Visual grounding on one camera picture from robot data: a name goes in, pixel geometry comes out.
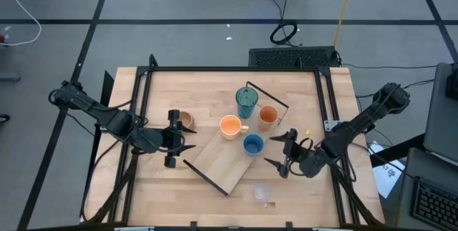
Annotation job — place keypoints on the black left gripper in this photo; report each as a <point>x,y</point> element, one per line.
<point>171,141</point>

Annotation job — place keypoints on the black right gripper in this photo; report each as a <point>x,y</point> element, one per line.
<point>294,154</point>

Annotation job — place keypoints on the wooden bowl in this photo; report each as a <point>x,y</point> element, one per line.
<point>187,119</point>

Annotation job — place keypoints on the blue plastic cup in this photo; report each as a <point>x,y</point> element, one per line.
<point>253,145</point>

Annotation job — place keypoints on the tall peach orange tumbler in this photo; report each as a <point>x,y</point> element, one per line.
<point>268,116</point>

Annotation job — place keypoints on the clear glass mug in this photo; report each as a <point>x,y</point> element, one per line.
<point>261,192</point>

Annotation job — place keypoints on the orange mug white rim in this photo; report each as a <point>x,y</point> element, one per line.
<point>230,127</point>

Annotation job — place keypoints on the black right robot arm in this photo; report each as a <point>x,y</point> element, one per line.
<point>358,123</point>

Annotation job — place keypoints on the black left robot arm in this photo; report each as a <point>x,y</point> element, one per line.
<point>107,118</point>

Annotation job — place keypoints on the white paper sheet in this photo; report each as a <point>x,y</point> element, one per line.
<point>388,177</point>

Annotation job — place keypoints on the grey desk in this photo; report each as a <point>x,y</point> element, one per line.
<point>411,166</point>

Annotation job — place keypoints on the grey equipment case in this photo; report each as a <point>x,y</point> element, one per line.
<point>438,116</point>

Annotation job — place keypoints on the black keyboard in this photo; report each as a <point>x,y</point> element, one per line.
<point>434,202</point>

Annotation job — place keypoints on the wooden shelf black metal frame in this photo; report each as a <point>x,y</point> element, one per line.
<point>222,163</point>

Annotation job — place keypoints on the black metal table frame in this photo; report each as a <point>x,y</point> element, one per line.
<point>232,69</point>

